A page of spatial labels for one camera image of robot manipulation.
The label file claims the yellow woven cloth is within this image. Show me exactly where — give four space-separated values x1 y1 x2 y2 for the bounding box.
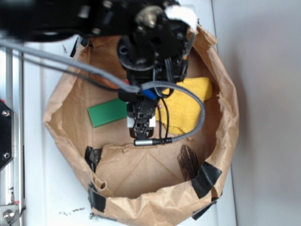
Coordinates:
156 77 213 135

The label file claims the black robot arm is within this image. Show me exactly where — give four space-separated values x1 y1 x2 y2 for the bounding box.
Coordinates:
0 0 198 140

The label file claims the grey braided cable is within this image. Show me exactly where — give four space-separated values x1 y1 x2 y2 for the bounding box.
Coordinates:
0 39 206 147

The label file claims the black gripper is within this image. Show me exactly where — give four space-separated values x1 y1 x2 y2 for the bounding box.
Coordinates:
117 36 188 139

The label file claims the aluminium rail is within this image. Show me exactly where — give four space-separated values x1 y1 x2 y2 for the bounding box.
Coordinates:
0 47 26 226

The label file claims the brown paper bag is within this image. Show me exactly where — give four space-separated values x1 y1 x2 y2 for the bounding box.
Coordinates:
44 26 239 226

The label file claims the green rectangular block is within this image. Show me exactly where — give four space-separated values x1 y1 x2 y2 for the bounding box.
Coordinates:
87 99 127 128

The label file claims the black cable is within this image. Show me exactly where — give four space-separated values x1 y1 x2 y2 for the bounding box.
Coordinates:
150 58 174 146

